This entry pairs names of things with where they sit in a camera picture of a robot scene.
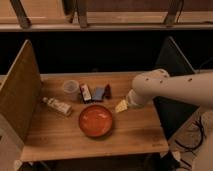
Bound clear plastic cup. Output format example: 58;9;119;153
62;80;80;101

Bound right dark side panel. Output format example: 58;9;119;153
152;36;201;141

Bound yellow sponge piece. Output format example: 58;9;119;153
115;99;128;113

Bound left wooden side panel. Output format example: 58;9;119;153
0;40;41;146

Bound white patterned bottle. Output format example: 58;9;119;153
42;97;72;116

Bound dark red small object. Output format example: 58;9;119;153
104;84;111;99

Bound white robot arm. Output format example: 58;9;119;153
126;69;213;108

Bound black cables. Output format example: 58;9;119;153
174;116;208;154

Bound orange ceramic bowl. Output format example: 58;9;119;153
78;105;113;138

